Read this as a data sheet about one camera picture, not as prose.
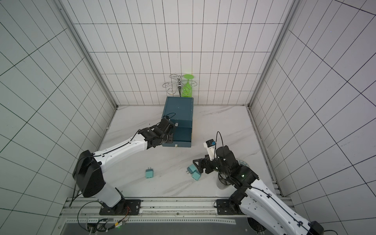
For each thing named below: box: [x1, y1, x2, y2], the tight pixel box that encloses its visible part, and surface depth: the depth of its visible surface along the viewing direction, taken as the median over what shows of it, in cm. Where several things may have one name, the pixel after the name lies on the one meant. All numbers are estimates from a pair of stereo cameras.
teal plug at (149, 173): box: [145, 166, 154, 179], surface depth 85 cm
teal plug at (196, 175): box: [191, 170, 202, 182], surface depth 84 cm
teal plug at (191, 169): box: [186, 163, 197, 175], surface depth 86 cm
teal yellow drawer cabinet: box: [162, 96, 194, 148], surface depth 90 cm
